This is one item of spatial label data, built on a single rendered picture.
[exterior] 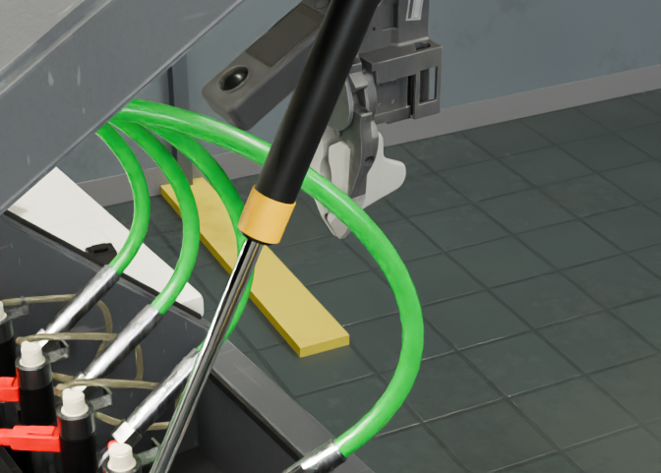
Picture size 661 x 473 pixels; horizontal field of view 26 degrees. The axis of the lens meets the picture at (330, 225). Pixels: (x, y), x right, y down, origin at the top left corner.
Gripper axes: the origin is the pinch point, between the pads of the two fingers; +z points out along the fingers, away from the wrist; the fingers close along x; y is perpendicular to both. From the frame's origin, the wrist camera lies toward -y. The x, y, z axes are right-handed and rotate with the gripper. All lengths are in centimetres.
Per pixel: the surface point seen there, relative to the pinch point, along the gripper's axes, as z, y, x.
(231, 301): -19.5, -27.3, -33.5
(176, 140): -7.1, -9.5, 5.9
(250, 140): -15.7, -14.4, -13.1
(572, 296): 124, 154, 130
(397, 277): -5.7, -6.4, -17.0
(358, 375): 124, 94, 131
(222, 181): -2.8, -5.9, 5.9
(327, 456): 7.6, -10.4, -15.2
